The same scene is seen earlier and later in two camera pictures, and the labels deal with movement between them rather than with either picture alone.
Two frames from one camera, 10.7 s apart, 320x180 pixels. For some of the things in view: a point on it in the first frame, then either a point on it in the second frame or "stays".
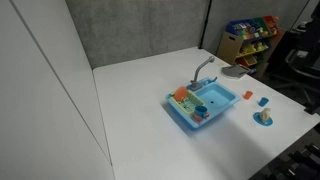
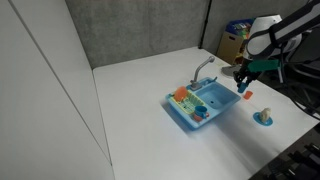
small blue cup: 263,101 to 241,87
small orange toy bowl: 198,118 stays
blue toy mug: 201,111 stays
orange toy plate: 180,93 stays
